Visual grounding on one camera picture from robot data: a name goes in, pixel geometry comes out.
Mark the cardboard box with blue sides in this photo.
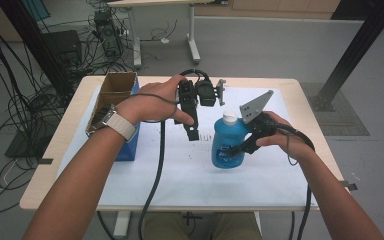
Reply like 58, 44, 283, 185
85, 71, 142, 162

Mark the black computer tower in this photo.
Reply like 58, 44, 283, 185
93, 9, 123, 58

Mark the thick black left gripper cable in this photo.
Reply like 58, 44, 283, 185
137, 120, 167, 240

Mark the white desk with metal legs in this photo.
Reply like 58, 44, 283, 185
107, 0, 230, 70

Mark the dark flat base plate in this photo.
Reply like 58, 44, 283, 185
4, 129, 50, 160

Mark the person's right hand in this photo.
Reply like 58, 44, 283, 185
255, 111, 315, 163

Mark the black metal frame post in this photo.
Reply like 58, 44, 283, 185
307, 0, 384, 113
0, 0, 73, 98

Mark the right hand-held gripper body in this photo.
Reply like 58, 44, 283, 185
239, 89, 278, 155

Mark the smartwatch with white band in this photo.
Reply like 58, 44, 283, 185
86, 103, 138, 142

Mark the short black looped cable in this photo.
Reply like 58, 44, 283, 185
178, 68, 212, 85

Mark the thin black right wrist cord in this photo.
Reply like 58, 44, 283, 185
285, 132, 300, 167

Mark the black equipment box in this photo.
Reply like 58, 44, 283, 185
42, 29, 83, 68

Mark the tangle of black floor cables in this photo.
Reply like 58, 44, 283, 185
0, 0, 134, 216

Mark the person's left hand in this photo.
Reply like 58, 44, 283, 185
115, 74, 195, 127

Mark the white table leg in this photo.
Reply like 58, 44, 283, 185
253, 211, 264, 237
112, 210, 132, 239

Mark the white table mat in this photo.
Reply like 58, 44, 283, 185
57, 85, 320, 210

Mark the blue detergent bottle white cap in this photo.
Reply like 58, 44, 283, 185
211, 110, 252, 170

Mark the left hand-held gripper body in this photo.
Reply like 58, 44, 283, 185
174, 78, 227, 128

